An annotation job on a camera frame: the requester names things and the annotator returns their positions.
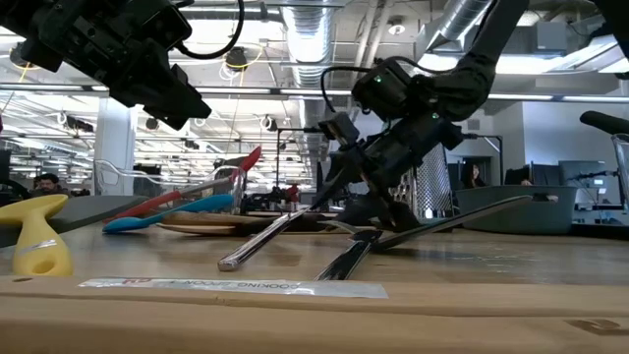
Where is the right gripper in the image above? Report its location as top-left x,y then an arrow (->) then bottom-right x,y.
310,111 -> 464,233

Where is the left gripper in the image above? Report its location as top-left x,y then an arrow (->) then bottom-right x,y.
19,0 -> 213,132

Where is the red spoon metal shaft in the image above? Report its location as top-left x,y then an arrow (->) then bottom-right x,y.
101,146 -> 263,225

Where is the yellow silicone spoon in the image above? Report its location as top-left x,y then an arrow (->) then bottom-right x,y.
0,194 -> 75,277

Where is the teal steel box grater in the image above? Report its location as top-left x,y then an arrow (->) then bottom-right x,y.
387,142 -> 454,220

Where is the white building column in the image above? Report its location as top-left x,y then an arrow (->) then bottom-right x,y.
92,105 -> 139,198

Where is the clear plastic bin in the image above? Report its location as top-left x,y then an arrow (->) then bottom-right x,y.
93,159 -> 247,215
610,132 -> 629,232

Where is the person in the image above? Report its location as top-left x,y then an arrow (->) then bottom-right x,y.
29,171 -> 71,199
461,162 -> 488,191

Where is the long overhead light bar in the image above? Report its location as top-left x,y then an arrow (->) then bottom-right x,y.
0,83 -> 629,104

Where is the forked wooden spoon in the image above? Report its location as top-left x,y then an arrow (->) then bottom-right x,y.
161,209 -> 261,228

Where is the blue silicone spoon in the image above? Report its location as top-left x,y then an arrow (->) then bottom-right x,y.
101,193 -> 236,234

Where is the plain wooden spoon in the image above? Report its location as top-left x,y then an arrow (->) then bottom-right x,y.
156,222 -> 237,236

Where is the teal plastic basket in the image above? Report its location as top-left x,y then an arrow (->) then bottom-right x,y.
454,185 -> 580,236

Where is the dark office monitor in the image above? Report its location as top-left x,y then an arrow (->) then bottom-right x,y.
558,159 -> 608,191

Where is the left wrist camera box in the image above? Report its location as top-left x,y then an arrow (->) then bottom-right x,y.
132,0 -> 194,50

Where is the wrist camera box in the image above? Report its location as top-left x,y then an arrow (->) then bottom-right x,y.
132,0 -> 194,50
318,111 -> 363,147

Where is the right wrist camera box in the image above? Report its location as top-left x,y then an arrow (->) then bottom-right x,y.
318,111 -> 363,147

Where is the ceiling cord reel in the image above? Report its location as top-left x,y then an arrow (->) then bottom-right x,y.
223,46 -> 252,71

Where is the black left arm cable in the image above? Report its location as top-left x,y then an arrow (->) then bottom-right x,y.
174,0 -> 246,61

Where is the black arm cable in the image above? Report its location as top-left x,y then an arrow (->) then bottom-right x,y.
319,54 -> 409,115
174,0 -> 246,61

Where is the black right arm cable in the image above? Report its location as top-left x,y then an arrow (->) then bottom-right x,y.
319,54 -> 409,115

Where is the black metal frame stand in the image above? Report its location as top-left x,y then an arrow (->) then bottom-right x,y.
461,133 -> 503,173

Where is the silver ventilation duct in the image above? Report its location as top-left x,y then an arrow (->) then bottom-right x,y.
426,0 -> 492,53
282,4 -> 338,163

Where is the black aluminium table frame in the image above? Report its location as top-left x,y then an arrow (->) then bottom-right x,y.
572,221 -> 629,242

